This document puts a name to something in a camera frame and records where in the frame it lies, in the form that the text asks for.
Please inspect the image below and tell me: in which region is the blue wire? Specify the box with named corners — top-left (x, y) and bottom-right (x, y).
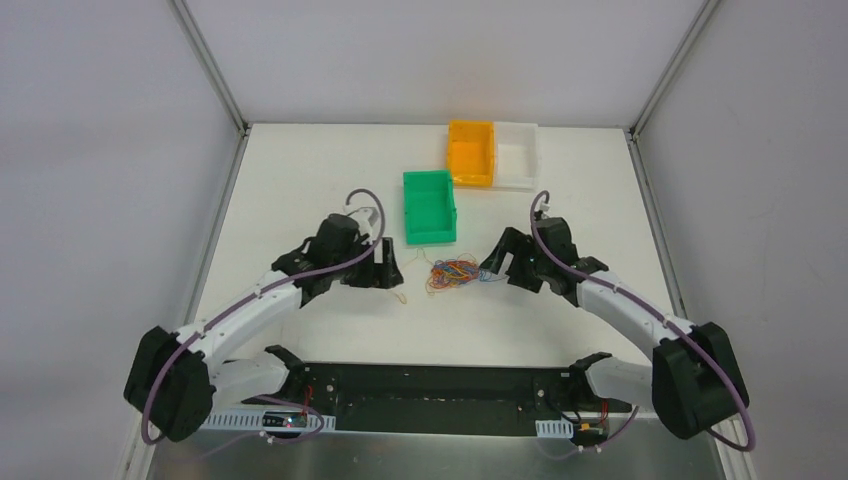
top-left (430, 259), bottom-right (508, 290)

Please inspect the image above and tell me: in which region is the orange wire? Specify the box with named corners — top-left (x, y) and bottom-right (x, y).
top-left (426, 259), bottom-right (481, 293)

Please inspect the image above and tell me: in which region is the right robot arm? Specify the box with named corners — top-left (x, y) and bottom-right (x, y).
top-left (481, 217), bottom-right (750, 439)

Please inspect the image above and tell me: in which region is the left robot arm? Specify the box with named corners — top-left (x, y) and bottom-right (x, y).
top-left (123, 207), bottom-right (403, 443)

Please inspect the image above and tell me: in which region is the green plastic bin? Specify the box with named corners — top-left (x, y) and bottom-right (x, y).
top-left (403, 170), bottom-right (457, 245)

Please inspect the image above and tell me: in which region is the white plastic bin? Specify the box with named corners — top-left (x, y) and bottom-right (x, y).
top-left (493, 122), bottom-right (540, 191)

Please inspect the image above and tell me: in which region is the orange plastic bin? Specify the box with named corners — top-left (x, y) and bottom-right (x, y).
top-left (446, 120), bottom-right (495, 188)

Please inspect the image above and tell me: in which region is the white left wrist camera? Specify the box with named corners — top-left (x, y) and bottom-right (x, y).
top-left (344, 206), bottom-right (381, 235)

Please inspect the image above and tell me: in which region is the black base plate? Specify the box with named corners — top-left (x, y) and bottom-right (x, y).
top-left (273, 362), bottom-right (632, 437)

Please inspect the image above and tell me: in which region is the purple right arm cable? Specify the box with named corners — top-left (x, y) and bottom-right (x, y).
top-left (528, 190), bottom-right (758, 462)

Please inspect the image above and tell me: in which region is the aluminium frame left rail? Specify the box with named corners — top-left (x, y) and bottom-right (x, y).
top-left (115, 0), bottom-right (250, 480)

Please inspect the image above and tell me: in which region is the aluminium frame rail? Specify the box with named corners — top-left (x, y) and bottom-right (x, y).
top-left (627, 1), bottom-right (759, 479)
top-left (115, 0), bottom-right (250, 480)

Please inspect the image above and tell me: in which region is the white slotted cable duct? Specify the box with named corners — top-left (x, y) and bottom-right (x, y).
top-left (200, 408), bottom-right (336, 433)

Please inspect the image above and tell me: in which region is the aluminium frame right rail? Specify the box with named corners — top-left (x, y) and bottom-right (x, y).
top-left (627, 1), bottom-right (759, 479)

